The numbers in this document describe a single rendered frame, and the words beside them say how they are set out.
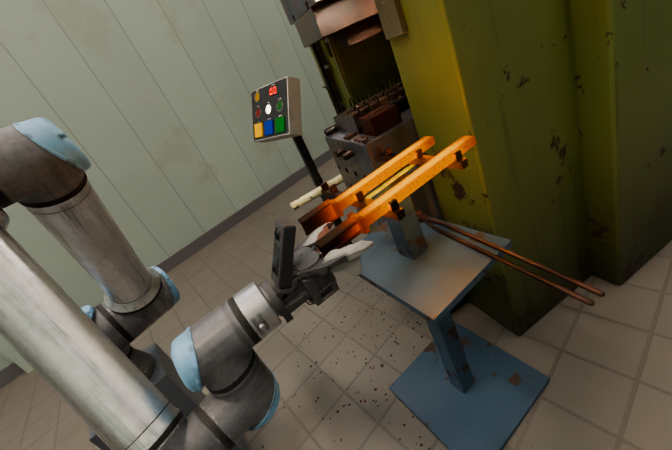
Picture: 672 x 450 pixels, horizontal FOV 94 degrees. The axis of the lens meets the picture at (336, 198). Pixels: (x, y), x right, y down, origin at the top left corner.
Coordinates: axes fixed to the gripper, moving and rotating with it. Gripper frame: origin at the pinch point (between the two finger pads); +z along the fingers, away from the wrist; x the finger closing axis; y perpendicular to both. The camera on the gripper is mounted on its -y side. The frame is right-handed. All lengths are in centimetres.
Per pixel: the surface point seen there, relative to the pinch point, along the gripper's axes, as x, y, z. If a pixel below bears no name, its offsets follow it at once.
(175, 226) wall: -292, 58, -47
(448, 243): -5.2, 26.3, 27.2
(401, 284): -5.6, 26.3, 8.9
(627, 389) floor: 24, 92, 52
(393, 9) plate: -24, -33, 49
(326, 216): -11.2, 0.6, 0.6
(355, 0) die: -48, -41, 57
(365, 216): 1.4, -0.9, 3.4
